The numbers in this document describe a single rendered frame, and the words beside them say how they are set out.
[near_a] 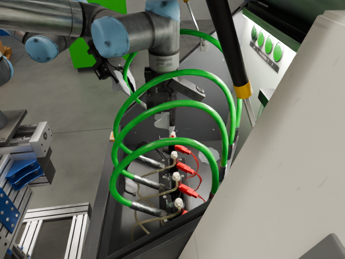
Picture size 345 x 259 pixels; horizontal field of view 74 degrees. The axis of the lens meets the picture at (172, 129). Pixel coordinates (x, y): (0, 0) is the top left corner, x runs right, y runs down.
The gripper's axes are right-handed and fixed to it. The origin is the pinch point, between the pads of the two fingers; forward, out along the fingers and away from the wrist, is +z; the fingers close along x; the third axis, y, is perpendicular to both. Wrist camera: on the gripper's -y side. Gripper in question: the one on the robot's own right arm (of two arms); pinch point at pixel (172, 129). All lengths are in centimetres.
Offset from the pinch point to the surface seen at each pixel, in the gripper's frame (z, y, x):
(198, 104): -19.1, -4.4, 16.5
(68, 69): 116, 158, -321
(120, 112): -12.6, 13.0, 8.7
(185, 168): 5.7, -2.9, 11.1
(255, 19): -27.8, -25.0, -14.6
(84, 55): 89, 122, -310
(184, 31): -27.2, -3.4, -6.2
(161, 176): 17.4, 4.0, 3.5
